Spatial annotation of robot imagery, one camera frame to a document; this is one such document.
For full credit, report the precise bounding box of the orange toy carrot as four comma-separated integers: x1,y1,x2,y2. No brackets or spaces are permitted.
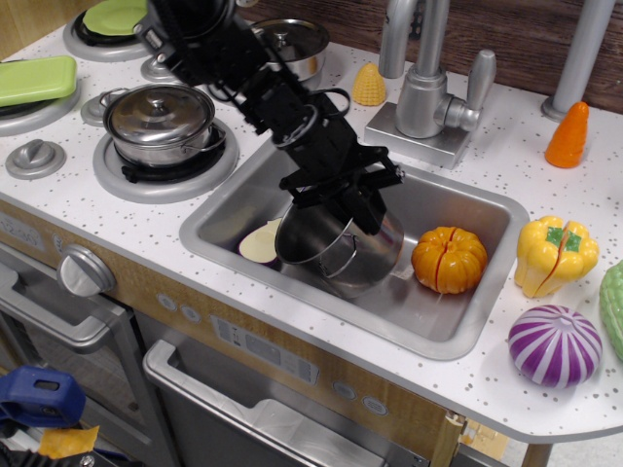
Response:
544,101,590,168

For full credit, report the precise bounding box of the grey oven door handle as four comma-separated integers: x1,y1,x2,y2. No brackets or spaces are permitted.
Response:
1,265,136,354

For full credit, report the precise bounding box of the yellow toy corn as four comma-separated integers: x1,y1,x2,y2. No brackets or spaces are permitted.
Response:
351,63,386,106

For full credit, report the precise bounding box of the orange toy pumpkin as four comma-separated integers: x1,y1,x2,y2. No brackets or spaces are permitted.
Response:
411,227,488,295

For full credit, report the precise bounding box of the front left stove burner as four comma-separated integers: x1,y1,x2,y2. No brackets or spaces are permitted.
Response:
1,81,81,136

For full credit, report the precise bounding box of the grey stove knob left centre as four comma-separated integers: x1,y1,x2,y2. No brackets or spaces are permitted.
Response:
80,88,128,127

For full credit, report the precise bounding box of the green round plate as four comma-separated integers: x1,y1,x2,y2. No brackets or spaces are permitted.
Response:
83,0,147,36

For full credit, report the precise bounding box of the grey dishwasher door handle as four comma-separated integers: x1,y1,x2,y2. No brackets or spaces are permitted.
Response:
141,339,432,467

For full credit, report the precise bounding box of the blue clamp tool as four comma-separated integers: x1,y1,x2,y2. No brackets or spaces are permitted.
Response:
1,366,87,428

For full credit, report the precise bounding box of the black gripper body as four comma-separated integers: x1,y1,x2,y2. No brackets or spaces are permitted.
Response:
272,90,404,194

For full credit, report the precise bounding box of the front right stove burner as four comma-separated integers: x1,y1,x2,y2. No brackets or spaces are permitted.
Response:
93,121,238,204

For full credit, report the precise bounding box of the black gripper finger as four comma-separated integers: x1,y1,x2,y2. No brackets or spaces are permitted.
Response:
335,186,386,234
290,182,348,208

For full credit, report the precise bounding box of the lidded steel pot on burner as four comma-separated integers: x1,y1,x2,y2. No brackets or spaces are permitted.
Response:
100,84,226,168

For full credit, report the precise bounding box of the grey vertical post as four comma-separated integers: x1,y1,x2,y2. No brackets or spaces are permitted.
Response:
541,0,616,123

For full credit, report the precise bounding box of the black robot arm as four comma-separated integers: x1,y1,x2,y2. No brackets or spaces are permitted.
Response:
134,1,403,234

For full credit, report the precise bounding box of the grey stove knob front left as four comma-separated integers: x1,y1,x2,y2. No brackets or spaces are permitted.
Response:
5,139,66,180

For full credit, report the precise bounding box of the grey oven knob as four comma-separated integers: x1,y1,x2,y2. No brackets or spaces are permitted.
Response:
56,244,116,298

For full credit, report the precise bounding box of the green rectangular plate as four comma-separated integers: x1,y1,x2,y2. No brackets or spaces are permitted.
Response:
1,55,77,107

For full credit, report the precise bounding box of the toy eggplant half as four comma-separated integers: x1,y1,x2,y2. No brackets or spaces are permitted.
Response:
238,218,281,266

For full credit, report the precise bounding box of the rear left stove burner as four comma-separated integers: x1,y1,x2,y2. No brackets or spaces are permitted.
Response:
62,12,148,62

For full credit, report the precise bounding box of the purple striped toy onion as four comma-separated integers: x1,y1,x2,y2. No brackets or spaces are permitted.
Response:
507,305,603,389

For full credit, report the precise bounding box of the green toy vegetable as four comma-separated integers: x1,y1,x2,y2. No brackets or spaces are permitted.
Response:
600,262,623,360

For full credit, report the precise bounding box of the grey stove knob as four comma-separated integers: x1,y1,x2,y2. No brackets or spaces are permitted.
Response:
140,58,176,83
5,139,66,180
80,88,128,127

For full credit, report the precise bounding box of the silver toy faucet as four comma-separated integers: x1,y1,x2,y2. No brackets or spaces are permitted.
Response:
364,0,496,169

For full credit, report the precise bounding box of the yellow toy bell pepper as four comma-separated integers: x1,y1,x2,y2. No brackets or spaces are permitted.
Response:
514,216,600,298

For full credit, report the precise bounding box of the steel saucepan with lid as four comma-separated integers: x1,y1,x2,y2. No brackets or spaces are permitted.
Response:
251,18,329,82

